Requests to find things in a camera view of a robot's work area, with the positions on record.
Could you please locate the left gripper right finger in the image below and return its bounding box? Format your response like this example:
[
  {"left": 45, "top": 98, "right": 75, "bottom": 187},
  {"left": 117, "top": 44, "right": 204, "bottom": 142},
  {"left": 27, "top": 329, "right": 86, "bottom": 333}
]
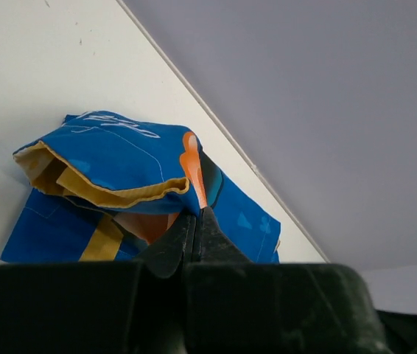
[{"left": 192, "top": 207, "right": 250, "bottom": 263}]

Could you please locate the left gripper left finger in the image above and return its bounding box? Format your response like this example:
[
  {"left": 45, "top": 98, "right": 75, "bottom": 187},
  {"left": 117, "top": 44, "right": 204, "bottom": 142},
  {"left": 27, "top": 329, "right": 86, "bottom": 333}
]
[{"left": 134, "top": 212, "right": 197, "bottom": 279}]

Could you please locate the blue Mickey placemat cloth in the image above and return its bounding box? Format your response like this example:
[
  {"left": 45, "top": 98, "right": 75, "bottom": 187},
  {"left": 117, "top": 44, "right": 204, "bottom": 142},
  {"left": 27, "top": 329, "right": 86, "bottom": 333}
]
[{"left": 0, "top": 111, "right": 281, "bottom": 263}]

